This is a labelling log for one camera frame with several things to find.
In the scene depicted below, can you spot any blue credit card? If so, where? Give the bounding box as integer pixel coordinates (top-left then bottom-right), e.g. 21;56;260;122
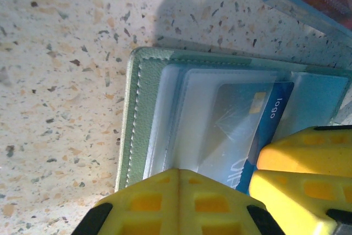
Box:
197;80;295;195

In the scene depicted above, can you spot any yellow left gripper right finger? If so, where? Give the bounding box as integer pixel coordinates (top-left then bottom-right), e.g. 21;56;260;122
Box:
179;168;287;235

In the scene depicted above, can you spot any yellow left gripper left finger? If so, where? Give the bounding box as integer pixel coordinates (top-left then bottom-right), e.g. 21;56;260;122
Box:
73;168;181;235

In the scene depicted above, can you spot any pale green card holder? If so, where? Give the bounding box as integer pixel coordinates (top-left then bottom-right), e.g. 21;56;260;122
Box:
114;46;352;195

